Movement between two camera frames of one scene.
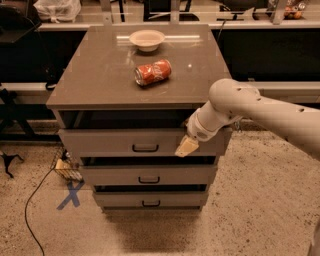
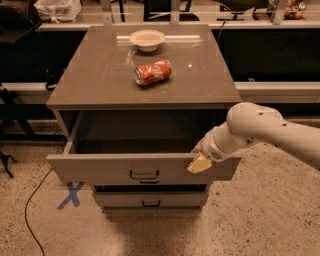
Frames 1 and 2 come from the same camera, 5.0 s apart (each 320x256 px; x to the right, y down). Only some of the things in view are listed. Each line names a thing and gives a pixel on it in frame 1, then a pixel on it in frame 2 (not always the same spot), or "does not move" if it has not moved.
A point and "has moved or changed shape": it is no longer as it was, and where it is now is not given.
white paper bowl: [147, 40] does not move
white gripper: [196, 130] → [211, 147]
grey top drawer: [133, 142] has moved or changed shape
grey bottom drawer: [150, 199] does not move
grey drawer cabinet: [122, 102] does not move
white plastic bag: [59, 11] does not move
